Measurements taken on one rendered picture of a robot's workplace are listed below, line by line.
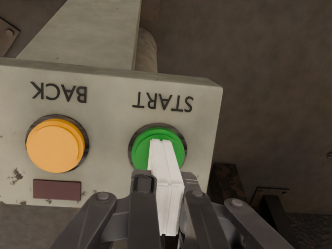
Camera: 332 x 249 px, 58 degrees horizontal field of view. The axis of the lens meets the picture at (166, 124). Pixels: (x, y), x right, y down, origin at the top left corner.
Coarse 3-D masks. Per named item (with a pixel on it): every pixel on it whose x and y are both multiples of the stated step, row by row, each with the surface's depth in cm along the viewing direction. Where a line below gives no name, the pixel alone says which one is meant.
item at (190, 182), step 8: (184, 176) 18; (192, 176) 18; (184, 184) 17; (192, 184) 17; (184, 192) 16; (184, 208) 14; (216, 208) 15; (184, 216) 14; (224, 216) 14; (184, 224) 15; (224, 224) 14; (232, 224) 14; (184, 232) 15; (224, 232) 14; (232, 232) 14; (232, 240) 14; (240, 240) 14
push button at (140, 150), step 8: (152, 128) 22; (160, 128) 22; (144, 136) 22; (152, 136) 22; (160, 136) 22; (168, 136) 22; (176, 136) 22; (136, 144) 22; (144, 144) 22; (176, 144) 22; (136, 152) 22; (144, 152) 22; (176, 152) 22; (184, 152) 23; (136, 160) 22; (144, 160) 22; (136, 168) 23; (144, 168) 22
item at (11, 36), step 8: (0, 24) 75; (8, 24) 75; (0, 32) 76; (8, 32) 75; (16, 32) 76; (0, 40) 77; (8, 40) 77; (0, 48) 78; (8, 48) 79; (0, 56) 80; (168, 240) 78; (176, 240) 76; (176, 248) 74
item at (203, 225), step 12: (192, 192) 15; (192, 204) 14; (204, 204) 14; (192, 216) 13; (204, 216) 13; (216, 216) 13; (192, 228) 12; (204, 228) 12; (216, 228) 12; (180, 240) 15; (192, 240) 12; (204, 240) 11; (216, 240) 11
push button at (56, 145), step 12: (48, 120) 21; (60, 120) 21; (36, 132) 21; (48, 132) 21; (60, 132) 21; (72, 132) 21; (36, 144) 21; (48, 144) 21; (60, 144) 21; (72, 144) 21; (84, 144) 22; (36, 156) 21; (48, 156) 21; (60, 156) 22; (72, 156) 22; (48, 168) 22; (60, 168) 22
